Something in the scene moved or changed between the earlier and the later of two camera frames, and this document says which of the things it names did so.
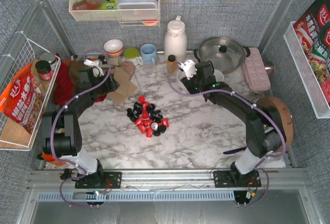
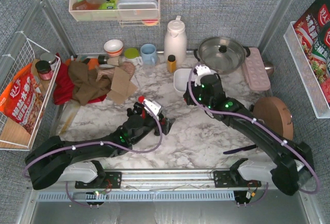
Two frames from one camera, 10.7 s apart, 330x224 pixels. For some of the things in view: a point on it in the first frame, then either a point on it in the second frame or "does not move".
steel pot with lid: x=226 y=54 does not move
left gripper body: x=86 y=75 to x=160 y=125
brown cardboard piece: x=126 y=88 does not move
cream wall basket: x=135 y=3 does not move
